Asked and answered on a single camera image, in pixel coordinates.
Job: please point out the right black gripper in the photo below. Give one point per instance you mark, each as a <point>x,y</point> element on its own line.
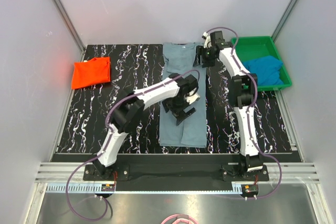
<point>200,50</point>

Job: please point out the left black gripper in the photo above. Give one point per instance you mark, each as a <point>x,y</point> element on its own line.
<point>167,105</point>

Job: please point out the grey-blue t shirt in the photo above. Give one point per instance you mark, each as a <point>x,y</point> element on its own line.
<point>192,132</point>

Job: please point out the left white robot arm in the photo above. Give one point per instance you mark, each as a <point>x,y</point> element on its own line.
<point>176,93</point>

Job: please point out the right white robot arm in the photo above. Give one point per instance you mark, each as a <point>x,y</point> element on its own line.
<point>242,97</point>

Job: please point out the blue t shirt in bin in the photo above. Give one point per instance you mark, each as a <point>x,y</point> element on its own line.
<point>267,69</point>

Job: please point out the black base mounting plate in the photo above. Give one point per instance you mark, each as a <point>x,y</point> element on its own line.
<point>174,185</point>

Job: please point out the orange folded t shirt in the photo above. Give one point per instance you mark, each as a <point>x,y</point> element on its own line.
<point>88,73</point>

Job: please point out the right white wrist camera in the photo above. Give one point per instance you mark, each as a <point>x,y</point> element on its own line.
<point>207,40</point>

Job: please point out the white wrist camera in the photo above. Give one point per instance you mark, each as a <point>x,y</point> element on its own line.
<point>207,40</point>
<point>192,97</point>

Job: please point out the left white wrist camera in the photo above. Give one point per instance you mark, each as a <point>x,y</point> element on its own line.
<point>192,97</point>

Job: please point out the aluminium frame rail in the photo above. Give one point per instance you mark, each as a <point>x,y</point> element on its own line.
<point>286,172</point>

